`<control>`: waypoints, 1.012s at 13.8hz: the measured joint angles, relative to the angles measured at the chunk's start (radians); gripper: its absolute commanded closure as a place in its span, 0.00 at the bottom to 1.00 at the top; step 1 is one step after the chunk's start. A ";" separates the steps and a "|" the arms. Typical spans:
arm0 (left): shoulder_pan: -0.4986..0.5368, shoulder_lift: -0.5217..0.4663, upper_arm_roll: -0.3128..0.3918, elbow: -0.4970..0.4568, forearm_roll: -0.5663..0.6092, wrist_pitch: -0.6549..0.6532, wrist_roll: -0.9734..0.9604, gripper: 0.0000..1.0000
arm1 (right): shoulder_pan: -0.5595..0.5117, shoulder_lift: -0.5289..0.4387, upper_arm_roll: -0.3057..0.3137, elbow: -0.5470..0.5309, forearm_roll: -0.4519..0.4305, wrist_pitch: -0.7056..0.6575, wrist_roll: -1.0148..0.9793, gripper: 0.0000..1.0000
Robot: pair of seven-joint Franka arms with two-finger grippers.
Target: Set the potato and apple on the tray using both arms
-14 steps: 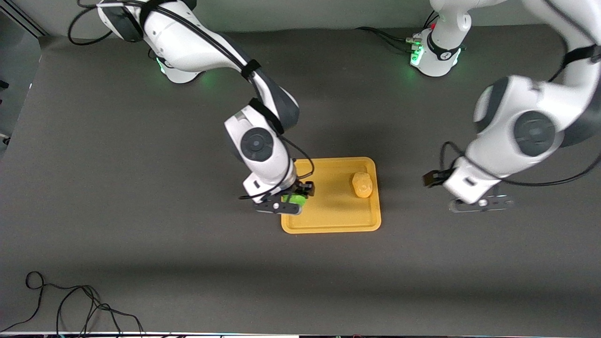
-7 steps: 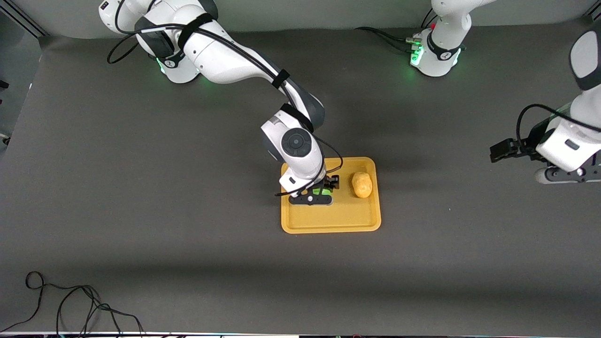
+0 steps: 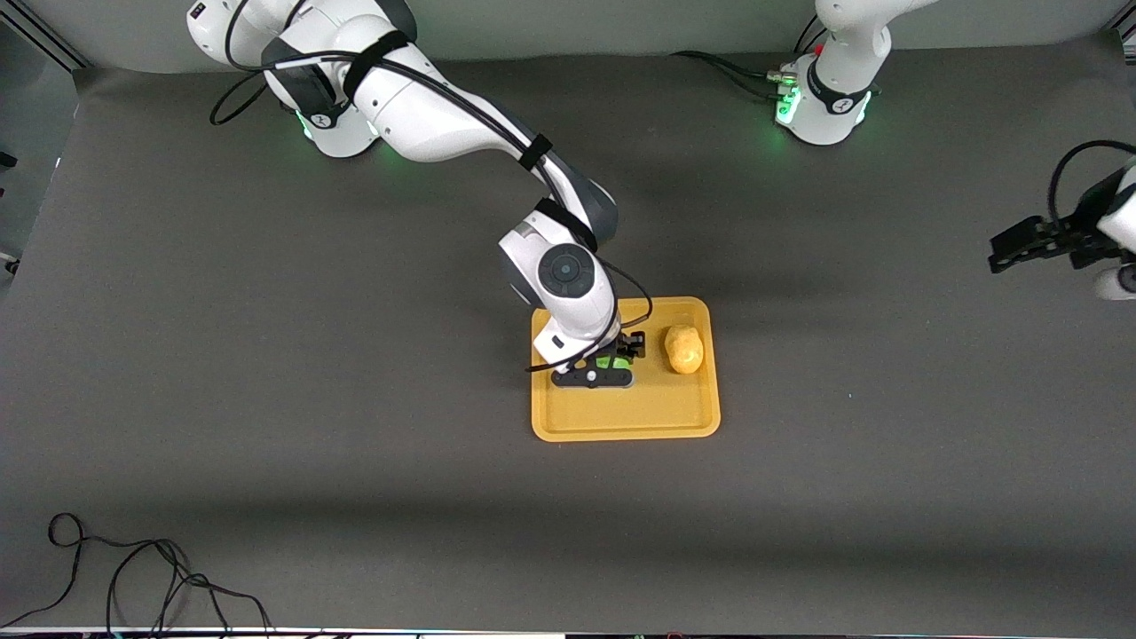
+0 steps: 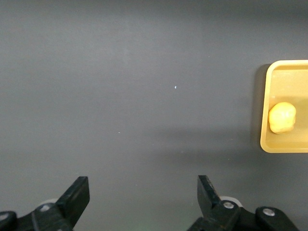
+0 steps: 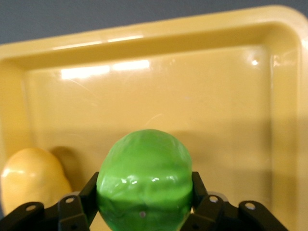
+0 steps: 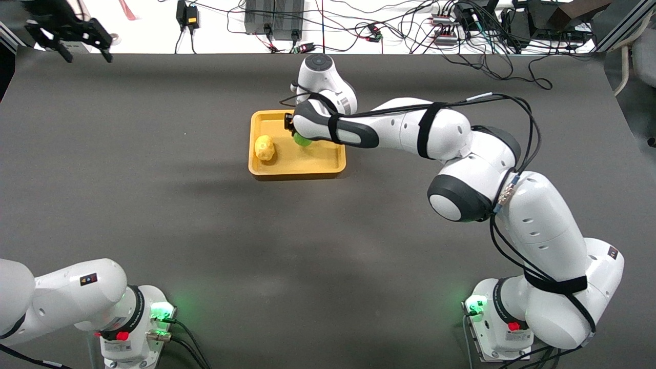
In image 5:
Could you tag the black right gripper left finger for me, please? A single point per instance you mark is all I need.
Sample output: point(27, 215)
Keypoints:
point(72, 211)

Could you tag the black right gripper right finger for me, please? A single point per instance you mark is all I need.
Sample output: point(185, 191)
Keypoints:
point(216, 214)

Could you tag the yellow plastic tray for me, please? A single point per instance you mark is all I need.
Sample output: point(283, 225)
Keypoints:
point(168, 96)

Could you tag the green apple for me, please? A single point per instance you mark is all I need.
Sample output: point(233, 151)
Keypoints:
point(144, 168)

